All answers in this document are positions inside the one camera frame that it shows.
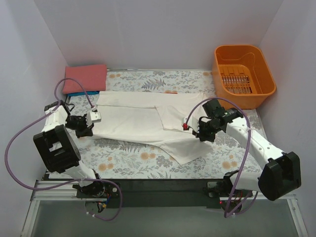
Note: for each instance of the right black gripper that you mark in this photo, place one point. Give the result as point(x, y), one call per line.
point(202, 129)

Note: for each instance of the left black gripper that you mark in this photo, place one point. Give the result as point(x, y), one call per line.
point(82, 126)

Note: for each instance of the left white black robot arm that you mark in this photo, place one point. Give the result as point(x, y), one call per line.
point(58, 150)

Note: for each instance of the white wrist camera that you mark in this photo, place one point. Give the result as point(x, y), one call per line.
point(93, 117)
point(190, 123)

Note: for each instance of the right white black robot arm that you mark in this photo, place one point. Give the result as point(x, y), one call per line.
point(281, 171)

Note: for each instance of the aluminium mounting rail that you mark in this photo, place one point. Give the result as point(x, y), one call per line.
point(213, 188)

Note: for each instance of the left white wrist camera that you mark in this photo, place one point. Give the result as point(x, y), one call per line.
point(93, 117)

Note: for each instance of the folded blue t shirt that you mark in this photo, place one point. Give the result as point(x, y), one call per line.
point(83, 93)

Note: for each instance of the orange plastic basket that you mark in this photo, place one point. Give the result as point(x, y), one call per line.
point(241, 75)

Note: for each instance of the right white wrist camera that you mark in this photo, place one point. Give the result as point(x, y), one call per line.
point(190, 123)

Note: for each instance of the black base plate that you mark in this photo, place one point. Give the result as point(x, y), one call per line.
point(171, 200)

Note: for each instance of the white t shirt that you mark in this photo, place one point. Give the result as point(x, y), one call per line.
point(152, 119)

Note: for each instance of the folded red t shirt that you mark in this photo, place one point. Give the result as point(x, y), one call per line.
point(91, 77)

